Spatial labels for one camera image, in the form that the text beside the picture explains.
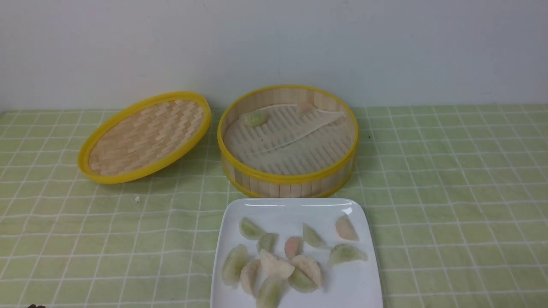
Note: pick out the yellow rimmed bamboo steamer basket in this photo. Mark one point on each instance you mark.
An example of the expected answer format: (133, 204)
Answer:
(264, 185)

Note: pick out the green dumpling bottom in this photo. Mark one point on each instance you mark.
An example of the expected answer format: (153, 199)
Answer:
(271, 291)

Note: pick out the large green dumpling left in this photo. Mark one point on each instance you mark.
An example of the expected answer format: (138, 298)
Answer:
(234, 263)

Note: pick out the white dumpling right centre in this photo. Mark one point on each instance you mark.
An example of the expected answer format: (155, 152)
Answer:
(310, 266)

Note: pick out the pink dumpling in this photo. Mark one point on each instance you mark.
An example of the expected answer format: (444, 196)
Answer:
(305, 107)
(293, 247)
(345, 228)

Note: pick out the white square plate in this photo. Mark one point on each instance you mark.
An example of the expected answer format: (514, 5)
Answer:
(354, 284)

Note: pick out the green dumpling under white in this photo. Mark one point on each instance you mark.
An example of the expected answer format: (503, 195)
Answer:
(301, 282)

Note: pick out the white silicone steamer liner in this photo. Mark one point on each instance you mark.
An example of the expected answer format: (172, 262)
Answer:
(289, 145)

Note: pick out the small green dumpling centre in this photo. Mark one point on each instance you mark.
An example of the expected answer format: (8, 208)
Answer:
(267, 242)

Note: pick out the white dumpling lower left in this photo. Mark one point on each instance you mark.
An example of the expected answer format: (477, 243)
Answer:
(248, 276)

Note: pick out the yellow rimmed bamboo steamer lid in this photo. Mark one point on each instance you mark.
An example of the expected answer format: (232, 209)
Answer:
(144, 138)

